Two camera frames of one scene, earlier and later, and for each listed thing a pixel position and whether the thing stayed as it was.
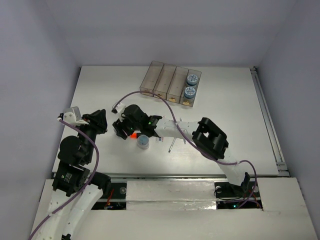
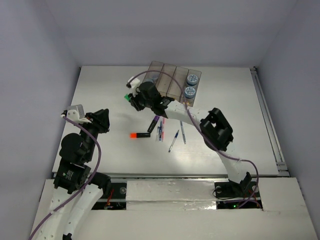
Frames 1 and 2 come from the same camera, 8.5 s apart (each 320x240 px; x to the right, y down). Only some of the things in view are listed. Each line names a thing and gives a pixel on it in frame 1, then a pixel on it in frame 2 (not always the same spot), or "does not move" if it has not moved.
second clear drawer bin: x=164 y=81 does not move
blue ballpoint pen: x=172 y=144 does not move
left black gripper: x=92 y=121 does not move
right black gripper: x=119 y=126 → x=135 y=99
